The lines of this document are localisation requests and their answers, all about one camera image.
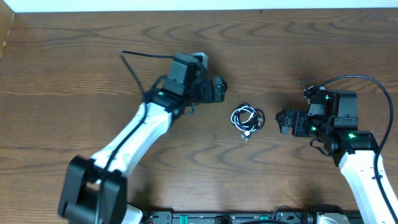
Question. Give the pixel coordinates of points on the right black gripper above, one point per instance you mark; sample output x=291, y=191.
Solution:
x=298, y=123

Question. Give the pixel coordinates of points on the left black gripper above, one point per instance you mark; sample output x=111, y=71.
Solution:
x=212, y=91

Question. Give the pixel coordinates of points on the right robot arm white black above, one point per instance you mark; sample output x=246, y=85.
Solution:
x=332, y=120

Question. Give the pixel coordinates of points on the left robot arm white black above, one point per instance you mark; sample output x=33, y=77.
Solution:
x=95, y=189

